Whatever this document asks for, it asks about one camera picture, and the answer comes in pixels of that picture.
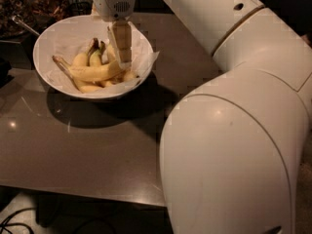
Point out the black wire basket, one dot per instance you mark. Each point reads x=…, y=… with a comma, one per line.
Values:
x=79, y=9

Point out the yellow banana bottom right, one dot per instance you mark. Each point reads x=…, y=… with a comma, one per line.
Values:
x=124, y=76

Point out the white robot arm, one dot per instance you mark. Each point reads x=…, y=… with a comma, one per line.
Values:
x=230, y=150

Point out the yellow banana right upright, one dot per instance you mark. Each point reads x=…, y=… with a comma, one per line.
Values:
x=110, y=53

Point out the white ceramic bowl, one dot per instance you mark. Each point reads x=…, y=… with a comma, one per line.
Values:
x=69, y=37

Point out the metal serving spoon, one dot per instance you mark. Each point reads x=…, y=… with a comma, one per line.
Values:
x=19, y=21

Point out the greenish yellow banana middle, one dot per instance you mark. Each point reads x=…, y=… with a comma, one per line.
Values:
x=96, y=54

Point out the glass bowl of snacks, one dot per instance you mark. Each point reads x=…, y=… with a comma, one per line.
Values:
x=28, y=11

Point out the yellow banana bottom left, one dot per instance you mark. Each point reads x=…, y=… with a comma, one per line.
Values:
x=82, y=86

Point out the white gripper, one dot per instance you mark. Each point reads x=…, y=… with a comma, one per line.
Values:
x=114, y=4

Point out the long yellow banana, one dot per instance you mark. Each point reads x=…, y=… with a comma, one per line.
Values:
x=89, y=73

